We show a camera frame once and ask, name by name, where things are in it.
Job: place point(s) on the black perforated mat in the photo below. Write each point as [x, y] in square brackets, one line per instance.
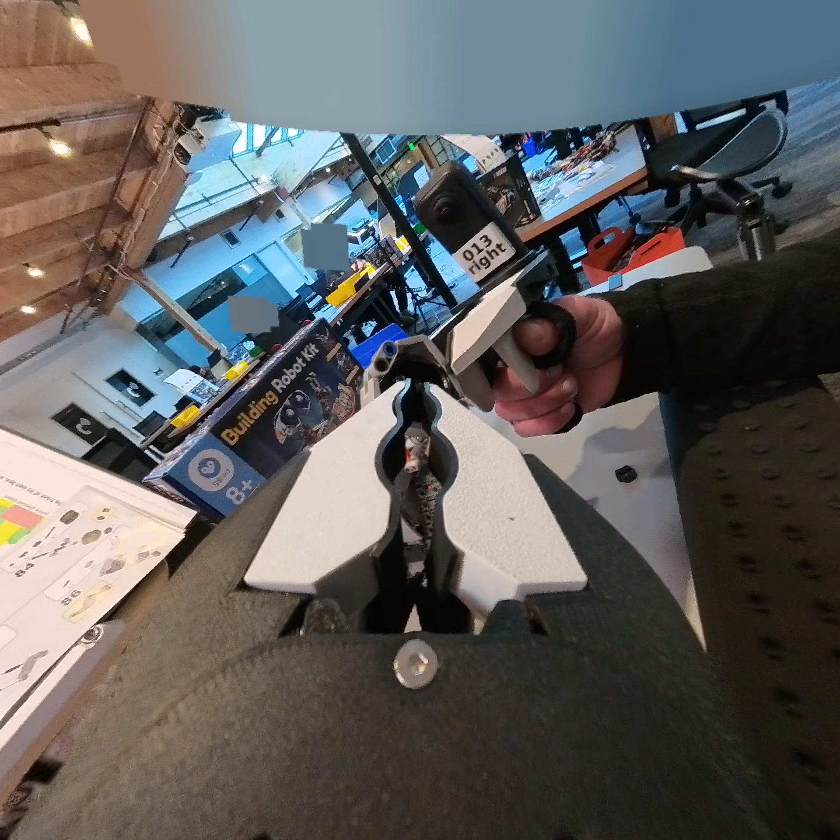
[761, 591]

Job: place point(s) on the small black toy gear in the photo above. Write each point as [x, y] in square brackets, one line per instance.
[626, 473]

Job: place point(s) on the black metal pole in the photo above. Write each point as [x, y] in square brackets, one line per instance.
[400, 217]

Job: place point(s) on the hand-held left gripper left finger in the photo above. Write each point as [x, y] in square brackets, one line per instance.
[328, 525]

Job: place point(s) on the instruction booklet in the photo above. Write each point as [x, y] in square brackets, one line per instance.
[79, 565]

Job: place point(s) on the grey toy wheel frame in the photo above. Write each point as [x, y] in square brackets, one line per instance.
[383, 357]

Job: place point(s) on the grey orange tracked toy robot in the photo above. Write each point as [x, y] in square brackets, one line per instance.
[418, 505]

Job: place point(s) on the wooden office table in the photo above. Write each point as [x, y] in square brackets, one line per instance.
[584, 177]

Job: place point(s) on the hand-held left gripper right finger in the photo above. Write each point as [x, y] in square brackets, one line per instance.
[512, 525]

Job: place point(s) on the blue robot kit box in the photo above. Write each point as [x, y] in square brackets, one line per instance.
[256, 420]

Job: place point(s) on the white book stand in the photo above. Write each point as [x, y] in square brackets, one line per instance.
[40, 735]

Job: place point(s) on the red plastic container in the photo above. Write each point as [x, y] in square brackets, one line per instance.
[630, 252]

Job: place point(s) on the yellow plastic bin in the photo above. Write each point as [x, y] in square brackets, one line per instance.
[347, 285]

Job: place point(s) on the person's right hand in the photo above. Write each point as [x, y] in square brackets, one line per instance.
[597, 355]

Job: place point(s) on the person's right forearm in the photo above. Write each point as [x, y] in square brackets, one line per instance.
[735, 315]

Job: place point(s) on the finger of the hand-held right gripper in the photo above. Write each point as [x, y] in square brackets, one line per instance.
[488, 326]

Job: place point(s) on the black office chair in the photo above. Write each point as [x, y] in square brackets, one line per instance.
[715, 151]

